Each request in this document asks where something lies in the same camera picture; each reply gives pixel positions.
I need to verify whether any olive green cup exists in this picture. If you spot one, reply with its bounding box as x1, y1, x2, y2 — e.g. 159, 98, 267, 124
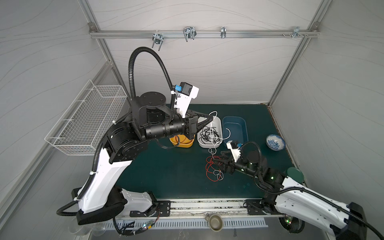
205, 214, 224, 232

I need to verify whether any white wire basket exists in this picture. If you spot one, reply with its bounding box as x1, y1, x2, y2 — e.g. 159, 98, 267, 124
45, 80, 127, 156

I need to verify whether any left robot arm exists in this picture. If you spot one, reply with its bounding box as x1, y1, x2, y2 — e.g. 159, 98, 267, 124
56, 92, 214, 225

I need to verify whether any blue plastic tray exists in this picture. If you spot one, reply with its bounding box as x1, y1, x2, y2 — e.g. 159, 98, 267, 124
222, 116, 249, 144

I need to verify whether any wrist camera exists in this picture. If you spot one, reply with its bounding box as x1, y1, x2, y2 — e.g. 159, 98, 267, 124
173, 82, 199, 118
226, 141, 242, 163

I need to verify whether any middle metal u-bolt clamp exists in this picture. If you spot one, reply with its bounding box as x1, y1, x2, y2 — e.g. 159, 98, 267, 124
183, 27, 197, 42

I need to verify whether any small metal bracket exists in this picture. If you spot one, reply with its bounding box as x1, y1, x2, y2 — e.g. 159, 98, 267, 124
221, 27, 227, 39

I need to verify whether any black cable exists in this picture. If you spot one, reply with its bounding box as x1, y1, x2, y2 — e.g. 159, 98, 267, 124
199, 125, 221, 145

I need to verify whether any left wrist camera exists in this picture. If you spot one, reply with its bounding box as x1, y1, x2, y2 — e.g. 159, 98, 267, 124
173, 82, 199, 118

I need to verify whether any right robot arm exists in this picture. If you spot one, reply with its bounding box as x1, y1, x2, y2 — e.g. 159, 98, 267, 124
214, 151, 384, 240

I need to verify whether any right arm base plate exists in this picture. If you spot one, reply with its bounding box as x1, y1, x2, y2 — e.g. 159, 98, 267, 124
243, 199, 271, 216

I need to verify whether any blue white ceramic bowl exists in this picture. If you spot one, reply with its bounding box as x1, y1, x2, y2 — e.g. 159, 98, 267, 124
266, 134, 286, 152

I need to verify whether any cable bundle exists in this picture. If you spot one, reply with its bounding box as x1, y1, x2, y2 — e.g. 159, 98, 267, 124
205, 148, 225, 182

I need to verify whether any yellow plastic tray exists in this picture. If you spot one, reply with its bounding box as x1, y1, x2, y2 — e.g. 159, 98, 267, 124
170, 135, 195, 148

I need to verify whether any green lid glass jar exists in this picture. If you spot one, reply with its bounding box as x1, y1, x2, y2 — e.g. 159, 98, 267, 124
286, 167, 304, 184

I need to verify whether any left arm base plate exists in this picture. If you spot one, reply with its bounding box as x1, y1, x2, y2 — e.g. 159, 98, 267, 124
130, 201, 171, 218

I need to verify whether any clear glass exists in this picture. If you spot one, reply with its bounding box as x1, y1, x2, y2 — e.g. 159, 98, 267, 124
68, 218, 106, 237

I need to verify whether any metal u-bolt clamp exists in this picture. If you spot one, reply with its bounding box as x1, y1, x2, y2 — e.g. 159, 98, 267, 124
183, 27, 197, 42
152, 33, 164, 51

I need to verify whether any white vented cable duct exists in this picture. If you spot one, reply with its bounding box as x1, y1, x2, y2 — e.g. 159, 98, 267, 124
116, 217, 269, 230

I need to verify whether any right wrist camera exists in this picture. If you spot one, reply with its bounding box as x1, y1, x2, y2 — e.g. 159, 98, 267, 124
226, 141, 242, 163

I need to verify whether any right metal hook bracket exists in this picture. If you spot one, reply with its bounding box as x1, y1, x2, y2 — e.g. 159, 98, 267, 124
282, 27, 309, 39

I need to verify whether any horizontal metal rail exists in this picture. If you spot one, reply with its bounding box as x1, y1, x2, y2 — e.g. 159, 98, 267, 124
90, 29, 321, 39

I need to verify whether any left metal u-bolt clamp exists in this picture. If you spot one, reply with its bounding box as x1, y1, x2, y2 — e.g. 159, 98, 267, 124
152, 33, 164, 51

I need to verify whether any white plastic tray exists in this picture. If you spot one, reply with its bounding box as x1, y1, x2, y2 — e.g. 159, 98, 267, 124
197, 117, 223, 149

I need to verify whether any white cable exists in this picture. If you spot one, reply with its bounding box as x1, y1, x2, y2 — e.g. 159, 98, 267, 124
206, 110, 232, 155

